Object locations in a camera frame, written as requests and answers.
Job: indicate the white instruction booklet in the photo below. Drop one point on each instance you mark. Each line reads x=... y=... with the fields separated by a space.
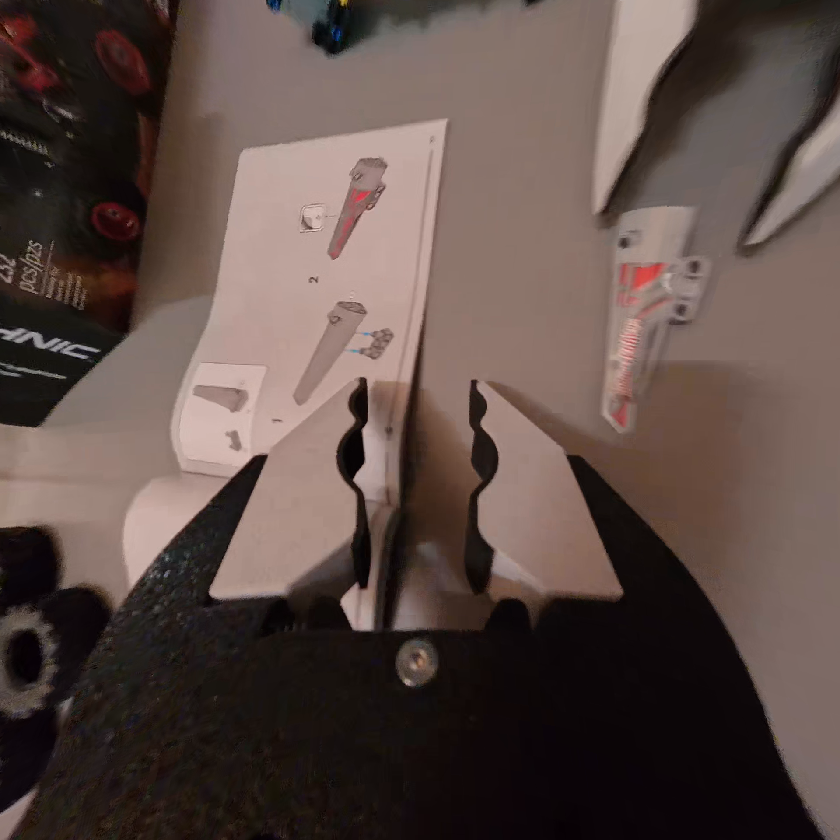
x=394 y=262

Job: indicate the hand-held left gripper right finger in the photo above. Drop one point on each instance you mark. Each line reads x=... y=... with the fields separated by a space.
x=544 y=518

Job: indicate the partly built toy vehicle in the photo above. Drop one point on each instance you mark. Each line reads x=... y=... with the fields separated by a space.
x=331 y=33

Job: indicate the black toy set box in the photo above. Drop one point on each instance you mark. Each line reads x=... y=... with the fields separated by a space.
x=65 y=164

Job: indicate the grey toy panel red sticker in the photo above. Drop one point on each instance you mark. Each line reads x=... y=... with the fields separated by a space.
x=640 y=308

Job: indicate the black toy tyre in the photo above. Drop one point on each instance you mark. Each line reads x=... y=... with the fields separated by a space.
x=26 y=558
x=72 y=630
x=19 y=754

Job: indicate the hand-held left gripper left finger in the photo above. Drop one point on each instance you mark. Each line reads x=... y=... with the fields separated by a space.
x=295 y=512

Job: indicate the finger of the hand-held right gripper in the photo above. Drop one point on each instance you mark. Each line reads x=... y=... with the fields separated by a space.
x=814 y=177
x=623 y=98

